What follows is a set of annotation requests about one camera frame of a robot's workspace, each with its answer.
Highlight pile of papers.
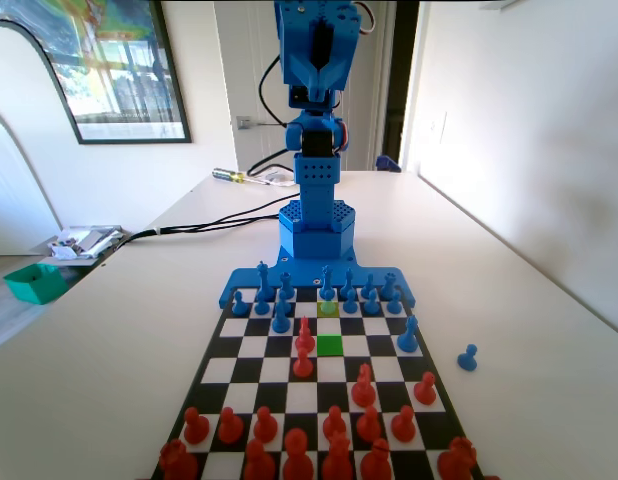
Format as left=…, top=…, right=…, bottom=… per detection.
left=38, top=225, right=128, bottom=261

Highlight green plastic box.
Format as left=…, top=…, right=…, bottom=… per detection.
left=2, top=263, right=70, bottom=306

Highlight red chess queen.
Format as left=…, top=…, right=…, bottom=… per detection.
left=321, top=432, right=354, bottom=480

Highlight white arched panel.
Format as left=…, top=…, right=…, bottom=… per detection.
left=0, top=19, right=83, bottom=256

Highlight white door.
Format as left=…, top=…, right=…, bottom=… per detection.
left=213, top=0, right=390, bottom=174

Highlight blue chess king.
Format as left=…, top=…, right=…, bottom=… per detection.
left=255, top=259, right=273, bottom=301

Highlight black framed wall picture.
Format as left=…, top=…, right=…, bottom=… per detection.
left=0, top=0, right=193, bottom=146

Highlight blue chess queen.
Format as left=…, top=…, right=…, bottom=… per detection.
left=318, top=264, right=336, bottom=301

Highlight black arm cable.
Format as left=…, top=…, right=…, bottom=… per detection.
left=258, top=53, right=291, bottom=127

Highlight red chess pawn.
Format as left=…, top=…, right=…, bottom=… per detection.
left=390, top=404, right=417, bottom=444
left=252, top=405, right=279, bottom=445
left=321, top=404, right=348, bottom=442
left=413, top=371, right=439, bottom=406
left=356, top=404, right=383, bottom=442
left=217, top=406, right=245, bottom=445
left=292, top=347, right=314, bottom=379
left=182, top=406, right=211, bottom=445

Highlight white flat adapter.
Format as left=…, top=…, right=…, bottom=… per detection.
left=261, top=169, right=296, bottom=188

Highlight black and white chessboard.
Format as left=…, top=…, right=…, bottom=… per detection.
left=151, top=285, right=488, bottom=480

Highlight red chess rook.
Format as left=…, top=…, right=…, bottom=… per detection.
left=437, top=436, right=478, bottom=480
left=158, top=438, right=199, bottom=480

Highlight yellow handled screwdriver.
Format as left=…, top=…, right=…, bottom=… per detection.
left=211, top=167, right=270, bottom=187

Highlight silver door handle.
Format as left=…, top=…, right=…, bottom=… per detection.
left=235, top=114, right=290, bottom=132

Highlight red chess bishop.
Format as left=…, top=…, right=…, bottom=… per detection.
left=243, top=438, right=278, bottom=480
left=359, top=438, right=393, bottom=480

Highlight white red servo wire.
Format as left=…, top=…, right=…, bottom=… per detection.
left=357, top=5, right=379, bottom=37

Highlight black cable bundle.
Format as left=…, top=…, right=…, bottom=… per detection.
left=119, top=195, right=303, bottom=249

